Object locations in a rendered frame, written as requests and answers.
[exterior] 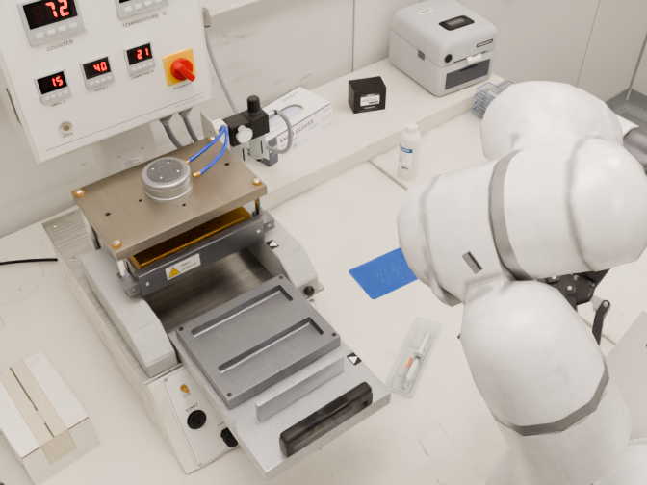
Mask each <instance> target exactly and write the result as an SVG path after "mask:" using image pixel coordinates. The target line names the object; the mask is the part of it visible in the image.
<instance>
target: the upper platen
mask: <svg viewBox="0 0 647 485"><path fill-rule="evenodd" d="M249 218H251V214H250V213H249V212H248V211H247V210H246V209H245V208H244V207H243V206H241V207H239V208H237V209H234V210H232V211H230V212H228V213H226V214H223V215H221V216H219V217H215V218H213V219H211V220H209V221H207V222H204V223H202V224H200V225H198V226H196V227H194V228H192V229H190V230H188V231H186V232H183V233H181V234H179V235H177V236H175V237H172V238H170V239H168V240H166V241H163V242H160V243H158V244H156V245H153V246H151V247H149V248H147V249H146V250H143V251H141V252H139V253H137V254H135V255H132V256H130V257H128V258H127V260H128V261H129V262H130V264H131V265H132V267H133V268H134V269H135V271H137V270H139V269H141V268H144V267H147V266H149V265H151V264H153V263H155V262H157V261H160V260H162V259H164V258H166V257H167V256H169V255H171V254H174V253H176V252H178V251H180V250H182V249H184V248H187V247H189V246H191V245H193V244H195V243H198V242H201V241H203V240H205V239H207V238H209V237H211V236H214V235H216V234H217V233H219V232H221V231H223V230H226V229H228V228H230V227H232V226H234V225H236V224H238V223H241V222H243V221H245V220H247V219H249Z"/></svg>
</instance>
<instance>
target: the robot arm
mask: <svg viewBox="0 0 647 485"><path fill-rule="evenodd" d="M479 131H480V138H481V144H482V151H483V156H484V157H485V158H486V159H487V160H488V161H489V162H486V163H482V164H479V165H475V166H469V167H466V168H462V169H460V170H456V171H453V172H448V173H443V174H439V175H434V176H432V177H430V178H427V179H426V180H424V181H422V182H420V183H418V184H416V185H414V186H412V187H410V188H408V190H407V192H406V195H405V197H404V199H403V202H402V204H401V207H400V210H399V213H398V216H397V226H398V236H399V245H400V247H401V251H402V253H403V256H404V258H405V260H406V262H407V264H408V266H409V267H410V269H411V270H412V271H413V272H414V274H415V275H416V276H417V277H418V279H419V280H420V281H421V282H423V283H424V284H426V285H427V286H429V287H430V288H431V291H432V293H433V294H434V295H435V296H436V297H437V298H438V299H439V300H440V301H441V302H442V303H444V304H446V305H448V306H450V307H454V306H456V305H457V304H459V303H461V302H462V303H463V305H464V309H463V317H462V324H461V332H460V333H459V335H458V336H457V338H458V339H459V340H460V341H461V344H462V347H463V350H464V353H465V356H466V359H467V362H468V365H469V368H470V371H471V374H472V376H473V379H474V382H475V385H476V387H477V389H478V390H479V393H480V395H481V396H482V398H483V400H484V402H485V403H486V405H487V407H488V409H489V411H490V413H491V415H492V417H493V419H494V421H495V422H496V424H497V425H498V427H499V429H500V431H501V432H502V434H503V436H504V438H505V440H506V442H507V444H508V446H509V450H508V451H507V452H505V453H504V454H503V455H502V456H500V457H499V458H498V459H497V460H496V461H495V462H494V463H493V464H492V466H491V468H490V469H489V471H488V472H487V476H486V480H485V484H484V485H647V430H643V431H638V432H637V433H636V434H635V435H634V436H633V437H632V438H631V439H630V440H629V438H630V434H631V430H632V423H631V418H630V413H629V409H628V407H627V404H626V402H625V400H624V397H623V396H622V394H621V392H620V389H619V387H618V385H617V382H616V380H615V378H614V376H613V373H612V371H611V369H610V366H609V364H608V361H607V358H606V356H605V355H604V354H603V352H602V351H601V349H600V344H601V339H602V332H603V326H604V320H605V317H606V316H607V314H608V312H609V310H610V308H611V305H610V302H609V301H608V300H603V299H602V298H600V297H598V296H596V295H594V292H595V289H596V288H597V287H598V285H599V284H600V283H601V281H602V280H603V279H604V277H605V276H606V275H607V274H608V272H609V271H610V269H611V268H614V267H618V266H622V265H625V264H628V263H632V262H635V261H638V259H639V258H640V256H641V255H642V253H643V252H644V250H645V249H646V247H647V130H645V129H643V128H641V127H639V126H637V125H635V124H633V123H632V122H630V121H629V120H627V119H625V118H623V117H621V116H619V115H616V114H615V113H613V112H612V110H611V109H610V108H609V107H608V106H607V105H606V103H605V102H604V101H602V100H600V99H598V98H597V97H595V96H593V95H591V94H590V93H588V92H586V91H584V90H582V89H577V88H575V87H573V86H571V85H569V84H564V83H558V82H551V81H532V82H524V83H519V84H513V85H511V86H509V87H508V88H507V89H506V90H504V91H503V92H502V93H501V94H500V95H498V96H497V97H496V98H495V99H494V100H492V101H491V103H490V104H489V106H488V107H487V109H486V112H485V114H484V117H483V119H482V122H481V125H480V127H479ZM588 302H592V304H593V306H592V310H593V312H594V313H595V316H594V320H593V326H592V332H591V330H590V329H589V328H588V327H587V325H586V324H585V323H584V322H583V320H582V319H581V318H580V316H579V315H578V305H582V304H584V303H588Z"/></svg>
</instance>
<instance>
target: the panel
mask: <svg viewBox="0 0 647 485"><path fill-rule="evenodd" d="M306 300H307V301H308V302H309V303H310V304H311V305H312V306H313V307H314V308H315V309H316V310H317V311H318V312H319V309H318V305H317V302H316V299H315V296H314V295H313V296H311V297H310V298H308V299H306ZM160 382H161V384H162V387H163V389H164V391H165V394H166V396H167V399H168V402H169V405H170V407H171V409H172V412H173V414H174V416H175V418H176V420H177V423H178V425H179V427H180V430H181V432H182V435H183V437H184V439H185V442H186V444H187V447H188V449H189V451H190V454H191V456H192V457H193V460H194V464H195V466H196V468H197V469H200V468H201V467H203V466H204V465H206V464H208V463H209V462H211V461H213V460H214V459H216V458H218V457H219V456H221V455H222V454H224V453H225V452H226V451H228V450H230V449H231V448H233V447H229V446H228V445H227V444H226V443H225V442H224V441H223V439H222V437H221V436H220V434H221V431H222V430H223V429H224V428H226V427H227V426H226V424H225V423H224V422H223V420H222V419H221V417H220V416H219V414H218V413H217V411H216V410H215V408H214V407H213V406H212V404H211V403H210V401H209V400H208V399H207V397H206V396H205V394H204V393H203V392H202V391H201V390H200V388H199V387H198V385H197V384H196V383H195V381H194V379H193V378H192V377H191V375H190V374H189V372H188V371H187V369H186V368H185V367H184V366H183V367H181V368H179V369H177V370H175V371H173V372H171V373H169V374H167V375H165V376H163V377H162V378H160ZM196 412H201V413H203V414H204V415H205V417H206V422H205V424H204V425H203V426H202V427H201V428H198V429H194V428H192V427H191V426H190V424H189V420H190V417H191V416H192V414H194V413H196Z"/></svg>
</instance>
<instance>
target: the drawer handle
mask: <svg viewBox="0 0 647 485"><path fill-rule="evenodd" d="M361 403H364V405H365V406H366V407H368V406H369V405H371V404H372V403H373V392H372V387H371V386H370V385H369V384H368V383H367V382H365V381H364V382H362V383H360V384H358V385H357V386H355V387H353V388H352V389H350V390H349V391H347V392H345V393H344V394H342V395H341V396H338V397H337V398H335V399H334V400H332V401H330V402H329V403H327V404H326V405H325V406H323V407H322V408H320V409H318V410H317V411H315V412H314V413H312V414H310V415H309V416H307V417H306V418H304V419H302V420H301V421H299V422H297V423H295V424H294V425H292V426H290V427H289V428H287V429H286V430H284V431H282V432H281V433H280V436H279V447H280V449H281V450H282V452H283V453H284V454H285V456H286V457H287V458H288V457H290V456H291V455H293V454H294V446H296V445H298V444H299V443H301V442H302V441H304V440H305V439H307V438H309V437H310V436H312V435H313V434H315V433H316V432H318V431H320V430H321V429H323V428H324V427H326V426H327V425H329V424H331V423H332V422H334V421H336V420H337V419H339V418H340V417H342V416H344V415H345V414H346V413H347V412H349V411H350V410H352V409H354V408H355V407H357V406H358V405H360V404H361Z"/></svg>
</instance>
